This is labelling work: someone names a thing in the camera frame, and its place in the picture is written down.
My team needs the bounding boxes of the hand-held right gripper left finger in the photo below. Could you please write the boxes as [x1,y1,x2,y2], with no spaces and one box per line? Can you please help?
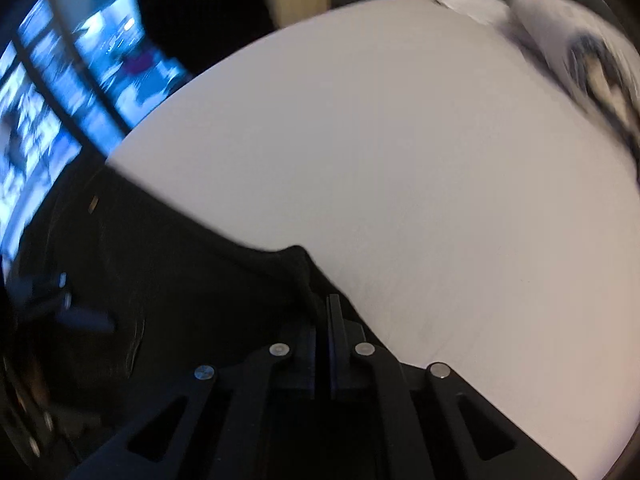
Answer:
[65,325,329,480]

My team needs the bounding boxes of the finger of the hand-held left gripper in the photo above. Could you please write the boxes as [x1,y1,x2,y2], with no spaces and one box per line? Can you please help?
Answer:
[27,271,72,311]
[54,305,117,334]

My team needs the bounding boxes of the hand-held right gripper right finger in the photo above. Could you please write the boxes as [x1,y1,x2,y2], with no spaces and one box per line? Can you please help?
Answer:
[326,294,577,480]

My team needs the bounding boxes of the black pants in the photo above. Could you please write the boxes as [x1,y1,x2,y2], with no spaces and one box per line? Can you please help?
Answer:
[50,162,386,391]

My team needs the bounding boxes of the bed with white sheet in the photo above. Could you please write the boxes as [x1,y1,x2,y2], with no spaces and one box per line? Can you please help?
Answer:
[105,0,640,480]

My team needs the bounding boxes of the large glass window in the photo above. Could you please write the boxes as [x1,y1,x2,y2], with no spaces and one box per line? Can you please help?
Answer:
[0,0,193,266]

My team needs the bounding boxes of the white pillow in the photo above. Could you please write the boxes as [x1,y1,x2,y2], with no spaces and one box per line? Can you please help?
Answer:
[432,0,511,26]

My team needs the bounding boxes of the white and blue duvet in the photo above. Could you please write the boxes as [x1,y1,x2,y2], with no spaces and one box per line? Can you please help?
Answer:
[505,0,640,181]

